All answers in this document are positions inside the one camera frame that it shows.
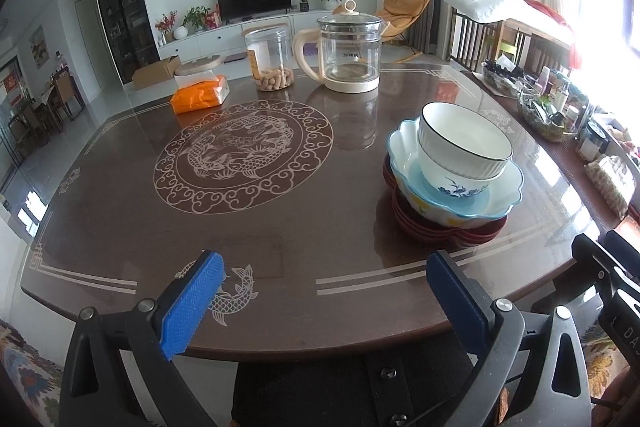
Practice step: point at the red flower-shaped plate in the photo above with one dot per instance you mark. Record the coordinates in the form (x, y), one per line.
(440, 228)
(450, 237)
(460, 245)

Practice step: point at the blue scalloped bowl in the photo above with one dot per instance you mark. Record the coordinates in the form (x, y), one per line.
(407, 167)

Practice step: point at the black storage basket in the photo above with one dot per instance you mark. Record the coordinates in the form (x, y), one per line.
(502, 77)

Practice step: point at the glass jar with dark lid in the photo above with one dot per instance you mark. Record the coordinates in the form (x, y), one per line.
(590, 139)

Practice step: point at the white ribbed black-rimmed bowl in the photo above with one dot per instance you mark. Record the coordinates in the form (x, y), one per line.
(465, 142)

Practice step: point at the red gift box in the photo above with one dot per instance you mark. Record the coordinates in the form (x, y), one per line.
(212, 19)

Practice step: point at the dark display cabinet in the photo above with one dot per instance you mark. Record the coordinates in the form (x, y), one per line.
(125, 12)

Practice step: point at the white pillow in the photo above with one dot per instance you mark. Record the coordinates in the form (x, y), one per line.
(480, 4)

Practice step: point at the orange tissue pack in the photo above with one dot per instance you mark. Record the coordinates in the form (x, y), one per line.
(200, 94)

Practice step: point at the dark wooden bench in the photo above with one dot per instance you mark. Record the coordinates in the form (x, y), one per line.
(480, 47)

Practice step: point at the red flower bouquet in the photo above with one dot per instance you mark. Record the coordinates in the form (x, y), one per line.
(166, 24)

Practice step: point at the wooden dining chair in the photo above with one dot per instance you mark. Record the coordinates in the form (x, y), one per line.
(67, 92)
(30, 122)

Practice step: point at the cardboard box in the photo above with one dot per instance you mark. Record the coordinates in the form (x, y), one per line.
(155, 72)

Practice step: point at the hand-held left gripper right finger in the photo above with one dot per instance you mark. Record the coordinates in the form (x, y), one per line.
(457, 302)

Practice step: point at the white vase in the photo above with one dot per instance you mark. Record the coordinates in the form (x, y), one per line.
(180, 32)

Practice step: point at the red cloth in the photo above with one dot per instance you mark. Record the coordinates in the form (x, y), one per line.
(550, 14)

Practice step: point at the floral rug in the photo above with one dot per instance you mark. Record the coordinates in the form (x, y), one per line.
(25, 372)

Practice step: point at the patterned bag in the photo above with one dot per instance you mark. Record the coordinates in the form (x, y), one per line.
(610, 187)

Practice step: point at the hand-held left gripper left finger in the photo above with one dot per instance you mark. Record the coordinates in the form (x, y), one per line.
(192, 302)

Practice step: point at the white bowl with blue flowers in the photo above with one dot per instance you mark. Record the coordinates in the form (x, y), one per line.
(450, 184)

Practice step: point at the clear plastic snack jar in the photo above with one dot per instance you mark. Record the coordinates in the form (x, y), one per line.
(270, 57)

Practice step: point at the white television cabinet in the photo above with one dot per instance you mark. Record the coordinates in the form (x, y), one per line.
(235, 34)

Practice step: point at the green potted plant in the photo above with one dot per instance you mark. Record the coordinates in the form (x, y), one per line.
(196, 17)

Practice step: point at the orange lounge chair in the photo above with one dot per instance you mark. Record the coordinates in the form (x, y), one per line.
(400, 14)

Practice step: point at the framed wall picture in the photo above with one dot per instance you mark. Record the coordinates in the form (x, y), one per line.
(39, 47)

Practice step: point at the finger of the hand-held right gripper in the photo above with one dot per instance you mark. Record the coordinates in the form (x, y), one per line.
(597, 262)

